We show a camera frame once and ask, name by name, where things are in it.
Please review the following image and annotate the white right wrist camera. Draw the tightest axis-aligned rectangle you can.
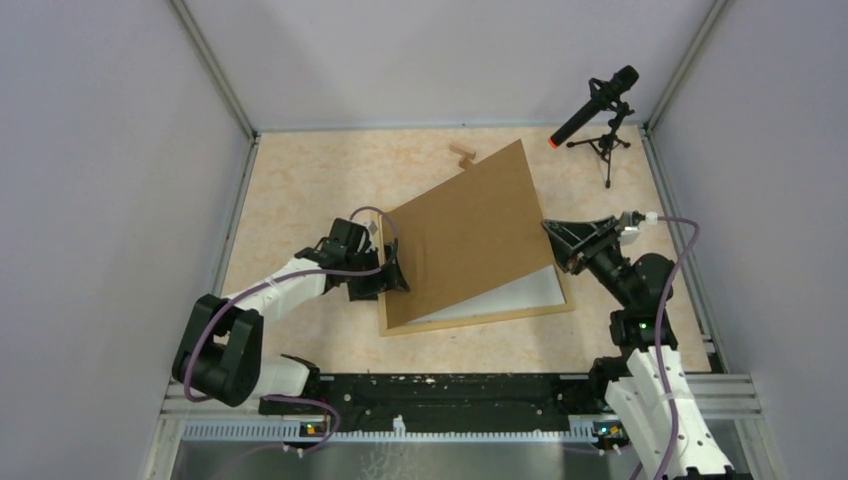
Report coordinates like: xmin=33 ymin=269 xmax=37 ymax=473
xmin=618 ymin=210 xmax=660 ymax=237

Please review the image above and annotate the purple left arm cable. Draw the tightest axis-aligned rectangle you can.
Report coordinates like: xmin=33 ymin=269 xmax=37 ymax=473
xmin=182 ymin=205 xmax=402 ymax=458

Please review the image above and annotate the black microphone tripod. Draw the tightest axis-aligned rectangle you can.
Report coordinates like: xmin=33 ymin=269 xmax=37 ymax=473
xmin=565 ymin=102 xmax=634 ymax=189

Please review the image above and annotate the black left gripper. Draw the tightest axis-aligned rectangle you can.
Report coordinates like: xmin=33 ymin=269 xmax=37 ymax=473
xmin=346 ymin=242 xmax=409 ymax=301

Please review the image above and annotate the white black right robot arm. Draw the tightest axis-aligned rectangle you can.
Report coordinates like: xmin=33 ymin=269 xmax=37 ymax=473
xmin=541 ymin=211 xmax=745 ymax=479

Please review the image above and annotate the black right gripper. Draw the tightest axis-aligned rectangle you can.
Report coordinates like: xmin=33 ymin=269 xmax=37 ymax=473
xmin=535 ymin=216 xmax=634 ymax=307

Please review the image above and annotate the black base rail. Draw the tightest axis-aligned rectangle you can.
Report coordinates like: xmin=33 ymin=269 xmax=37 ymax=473
xmin=258 ymin=373 xmax=613 ymax=433

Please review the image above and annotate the brown cardboard backing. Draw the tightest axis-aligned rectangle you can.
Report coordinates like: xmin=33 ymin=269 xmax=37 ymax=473
xmin=377 ymin=140 xmax=573 ymax=336

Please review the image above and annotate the flat wooden block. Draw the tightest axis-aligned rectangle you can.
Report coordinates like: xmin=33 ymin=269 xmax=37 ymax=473
xmin=448 ymin=142 xmax=476 ymax=160

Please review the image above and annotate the light wooden picture frame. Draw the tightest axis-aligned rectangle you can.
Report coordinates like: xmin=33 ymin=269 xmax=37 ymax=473
xmin=378 ymin=205 xmax=576 ymax=336

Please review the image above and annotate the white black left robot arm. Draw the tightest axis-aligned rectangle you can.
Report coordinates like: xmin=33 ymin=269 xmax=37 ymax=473
xmin=171 ymin=216 xmax=410 ymax=414

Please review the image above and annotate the black microphone orange tip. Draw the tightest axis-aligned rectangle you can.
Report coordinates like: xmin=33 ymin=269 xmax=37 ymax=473
xmin=548 ymin=65 xmax=640 ymax=149

